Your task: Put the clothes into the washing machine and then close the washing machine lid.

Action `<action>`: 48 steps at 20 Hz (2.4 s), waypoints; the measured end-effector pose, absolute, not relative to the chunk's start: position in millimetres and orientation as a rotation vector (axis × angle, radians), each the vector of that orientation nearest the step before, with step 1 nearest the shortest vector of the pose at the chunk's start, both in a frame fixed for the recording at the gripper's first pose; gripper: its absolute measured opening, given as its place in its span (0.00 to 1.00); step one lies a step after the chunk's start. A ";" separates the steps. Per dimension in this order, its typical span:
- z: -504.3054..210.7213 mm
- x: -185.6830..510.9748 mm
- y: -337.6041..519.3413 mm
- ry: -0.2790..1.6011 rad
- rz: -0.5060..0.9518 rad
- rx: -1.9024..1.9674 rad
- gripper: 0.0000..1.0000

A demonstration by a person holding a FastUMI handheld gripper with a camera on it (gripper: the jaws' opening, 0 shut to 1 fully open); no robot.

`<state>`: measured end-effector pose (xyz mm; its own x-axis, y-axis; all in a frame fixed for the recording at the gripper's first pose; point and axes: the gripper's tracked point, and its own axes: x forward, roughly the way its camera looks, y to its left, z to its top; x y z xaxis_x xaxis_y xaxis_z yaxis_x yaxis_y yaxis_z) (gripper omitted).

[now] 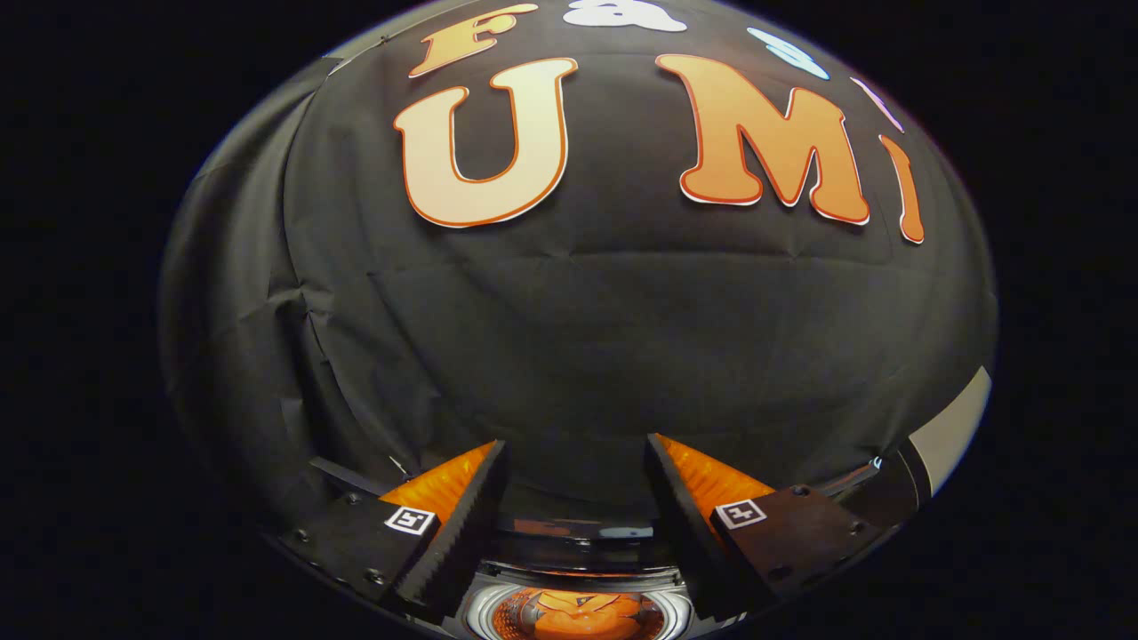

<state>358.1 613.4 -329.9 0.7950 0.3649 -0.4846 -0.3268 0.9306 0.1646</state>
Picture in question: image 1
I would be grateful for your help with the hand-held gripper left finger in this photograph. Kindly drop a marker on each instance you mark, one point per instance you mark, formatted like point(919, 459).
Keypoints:
point(467, 529)

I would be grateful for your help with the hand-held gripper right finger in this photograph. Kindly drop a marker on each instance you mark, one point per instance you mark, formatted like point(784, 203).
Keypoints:
point(689, 533)

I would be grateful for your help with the dark washing machine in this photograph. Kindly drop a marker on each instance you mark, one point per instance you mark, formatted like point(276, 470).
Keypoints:
point(480, 613)

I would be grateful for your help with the yellow polo shirt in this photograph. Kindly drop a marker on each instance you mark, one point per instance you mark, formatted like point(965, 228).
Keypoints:
point(578, 613)

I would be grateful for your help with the black backdrop cloth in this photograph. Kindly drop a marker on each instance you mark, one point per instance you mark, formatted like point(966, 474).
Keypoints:
point(578, 356)

